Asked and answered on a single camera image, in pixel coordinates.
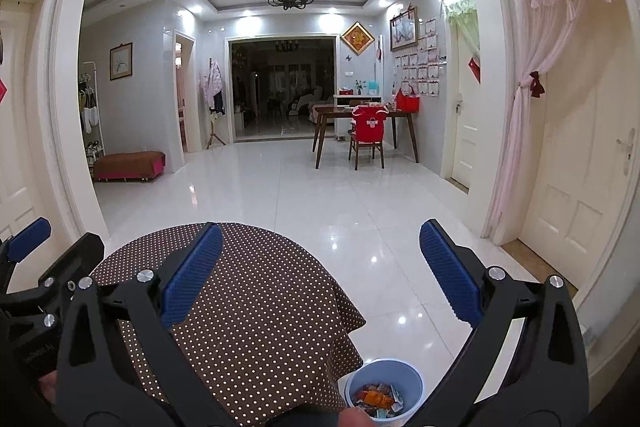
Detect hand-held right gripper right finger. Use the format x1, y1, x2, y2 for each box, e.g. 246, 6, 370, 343
415, 219, 591, 427

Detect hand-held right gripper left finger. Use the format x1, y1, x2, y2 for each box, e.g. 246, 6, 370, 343
54, 222, 236, 427

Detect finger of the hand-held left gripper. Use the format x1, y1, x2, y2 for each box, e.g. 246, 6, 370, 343
0, 217, 53, 269
37, 232, 106, 294

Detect blue plastic bin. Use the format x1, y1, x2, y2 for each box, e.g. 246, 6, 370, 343
344, 358, 425, 423

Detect person's left hand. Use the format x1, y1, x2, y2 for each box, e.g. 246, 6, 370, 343
39, 369, 59, 405

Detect person's right hand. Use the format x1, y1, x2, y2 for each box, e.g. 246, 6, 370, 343
340, 407, 376, 427

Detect brown polka-dot tablecloth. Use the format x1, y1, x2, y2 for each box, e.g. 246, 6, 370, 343
87, 222, 367, 427

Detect white door with red ornament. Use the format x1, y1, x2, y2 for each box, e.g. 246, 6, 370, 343
0, 0, 56, 258

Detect red brown bench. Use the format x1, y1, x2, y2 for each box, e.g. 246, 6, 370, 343
93, 151, 166, 182

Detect white coat rack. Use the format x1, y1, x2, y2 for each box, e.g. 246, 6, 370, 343
77, 62, 106, 165

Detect white door with green valance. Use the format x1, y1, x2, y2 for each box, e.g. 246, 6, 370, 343
450, 19, 481, 188

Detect wooden clothes stand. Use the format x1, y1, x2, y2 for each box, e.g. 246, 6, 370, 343
206, 113, 226, 150

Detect wooden chair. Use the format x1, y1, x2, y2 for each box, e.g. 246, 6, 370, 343
348, 127, 386, 171

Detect red chair cover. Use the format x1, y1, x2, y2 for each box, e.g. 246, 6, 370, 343
350, 104, 390, 142

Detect white door with pink curtain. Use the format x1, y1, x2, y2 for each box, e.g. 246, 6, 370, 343
517, 0, 638, 288

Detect red bag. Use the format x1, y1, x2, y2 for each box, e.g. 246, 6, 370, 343
395, 82, 421, 112

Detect hanging clothes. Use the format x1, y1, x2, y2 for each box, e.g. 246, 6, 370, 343
199, 59, 227, 115

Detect wooden dining table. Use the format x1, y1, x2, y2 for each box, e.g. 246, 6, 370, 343
312, 104, 420, 170

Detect white cabinet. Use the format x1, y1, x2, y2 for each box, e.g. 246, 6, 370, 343
334, 93, 383, 140

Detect white sofa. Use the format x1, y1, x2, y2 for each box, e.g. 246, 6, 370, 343
287, 87, 333, 118

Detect pink curtain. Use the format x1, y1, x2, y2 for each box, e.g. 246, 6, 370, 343
482, 0, 613, 245

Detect green door valance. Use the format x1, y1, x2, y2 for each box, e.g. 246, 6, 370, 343
445, 0, 476, 25

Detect small framed wall picture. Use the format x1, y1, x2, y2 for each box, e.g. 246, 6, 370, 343
110, 42, 134, 81

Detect group of wall certificates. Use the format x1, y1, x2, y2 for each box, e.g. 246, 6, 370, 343
392, 19, 441, 100

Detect large framed wall picture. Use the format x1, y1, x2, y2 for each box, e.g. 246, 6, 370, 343
390, 6, 418, 52

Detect red diamond wall ornament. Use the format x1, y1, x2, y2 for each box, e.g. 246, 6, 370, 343
341, 22, 373, 55

